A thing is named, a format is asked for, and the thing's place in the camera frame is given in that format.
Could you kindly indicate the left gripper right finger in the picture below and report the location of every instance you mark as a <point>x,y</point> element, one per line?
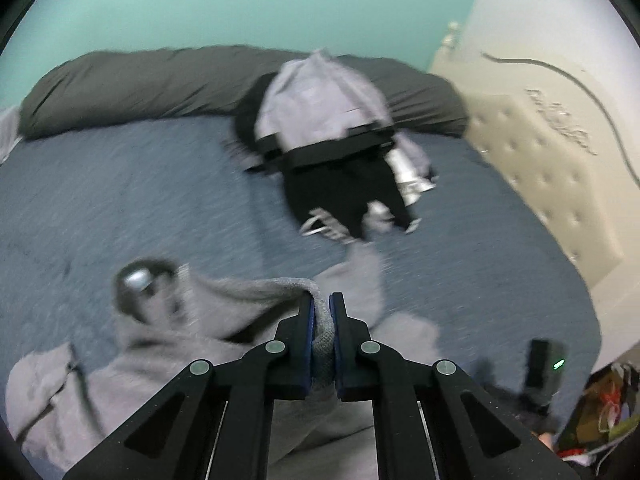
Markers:
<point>433,421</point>

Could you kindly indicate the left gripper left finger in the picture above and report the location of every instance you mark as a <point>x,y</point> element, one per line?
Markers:
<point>211,421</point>

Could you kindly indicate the grey knit sweater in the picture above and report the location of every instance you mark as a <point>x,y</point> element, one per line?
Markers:
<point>58,413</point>

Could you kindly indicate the pile of black grey clothes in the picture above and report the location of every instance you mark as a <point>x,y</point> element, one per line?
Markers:
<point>327,132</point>

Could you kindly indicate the colourful clutter beside bed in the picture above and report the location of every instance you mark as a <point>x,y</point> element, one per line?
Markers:
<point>606,413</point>

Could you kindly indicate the beige tufted headboard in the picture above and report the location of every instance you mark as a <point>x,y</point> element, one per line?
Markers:
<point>554,134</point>

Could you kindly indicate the blue-grey bed sheet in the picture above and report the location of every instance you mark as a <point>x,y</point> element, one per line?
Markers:
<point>79,207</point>

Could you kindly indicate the light grey blanket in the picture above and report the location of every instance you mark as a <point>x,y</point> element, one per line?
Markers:
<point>9,136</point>

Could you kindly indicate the dark grey long pillow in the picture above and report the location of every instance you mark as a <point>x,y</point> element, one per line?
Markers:
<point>108,88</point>

